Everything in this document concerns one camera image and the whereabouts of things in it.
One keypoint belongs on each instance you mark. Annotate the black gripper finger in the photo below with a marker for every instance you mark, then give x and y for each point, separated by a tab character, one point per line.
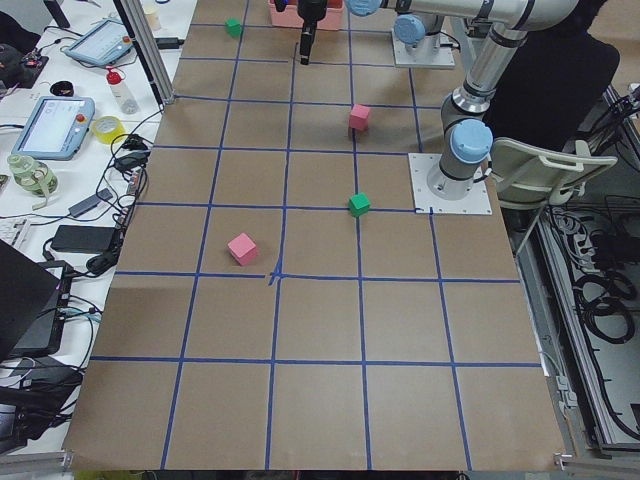
306	43

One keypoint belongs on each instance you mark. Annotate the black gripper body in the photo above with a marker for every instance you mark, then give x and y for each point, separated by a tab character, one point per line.
311	11

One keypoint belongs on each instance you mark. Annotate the pink plastic bin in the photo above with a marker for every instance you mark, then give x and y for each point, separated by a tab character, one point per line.
293	17

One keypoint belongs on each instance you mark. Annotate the green cube far right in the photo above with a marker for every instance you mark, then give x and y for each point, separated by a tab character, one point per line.
233	27

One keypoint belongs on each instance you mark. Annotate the green cube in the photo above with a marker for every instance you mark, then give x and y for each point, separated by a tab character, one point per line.
359	204
233	27

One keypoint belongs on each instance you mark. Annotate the pink cube centre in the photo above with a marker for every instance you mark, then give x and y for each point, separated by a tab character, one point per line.
359	117

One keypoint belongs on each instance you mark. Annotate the pink cube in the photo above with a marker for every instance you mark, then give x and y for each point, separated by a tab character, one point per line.
243	249
359	117

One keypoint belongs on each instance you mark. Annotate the green cube near left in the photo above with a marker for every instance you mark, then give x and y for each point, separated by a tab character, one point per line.
359	204

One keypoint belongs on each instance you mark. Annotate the red cap squeeze bottle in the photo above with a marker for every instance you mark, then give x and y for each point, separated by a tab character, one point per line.
122	94

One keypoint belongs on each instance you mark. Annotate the teach pendant far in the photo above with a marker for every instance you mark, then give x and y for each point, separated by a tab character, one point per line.
103	45

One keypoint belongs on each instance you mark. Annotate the teach pendant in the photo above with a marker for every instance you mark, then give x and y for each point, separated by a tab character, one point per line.
103	45
56	128

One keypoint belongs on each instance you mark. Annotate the yellow tape roll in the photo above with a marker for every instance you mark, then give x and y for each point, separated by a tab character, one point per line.
108	129

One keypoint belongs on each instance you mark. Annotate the pink cube far left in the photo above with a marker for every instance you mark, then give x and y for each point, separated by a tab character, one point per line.
243	249

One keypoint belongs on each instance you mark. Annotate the person in black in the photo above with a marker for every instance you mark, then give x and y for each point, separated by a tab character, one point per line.
553	81

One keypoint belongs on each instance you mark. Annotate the white chair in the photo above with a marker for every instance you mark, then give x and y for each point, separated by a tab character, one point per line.
528	177

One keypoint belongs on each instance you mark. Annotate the teach pendant near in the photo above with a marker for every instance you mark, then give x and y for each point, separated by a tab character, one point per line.
56	128

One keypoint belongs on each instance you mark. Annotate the black power adapter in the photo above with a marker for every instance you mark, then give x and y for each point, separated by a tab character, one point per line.
82	239

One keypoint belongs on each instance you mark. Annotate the black laptop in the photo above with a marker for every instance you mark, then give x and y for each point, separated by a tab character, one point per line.
32	297

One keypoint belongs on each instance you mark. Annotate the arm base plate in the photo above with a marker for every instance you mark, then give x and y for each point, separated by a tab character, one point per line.
432	52
435	193

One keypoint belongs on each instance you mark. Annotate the aluminium frame post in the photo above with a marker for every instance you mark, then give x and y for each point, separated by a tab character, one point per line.
131	14

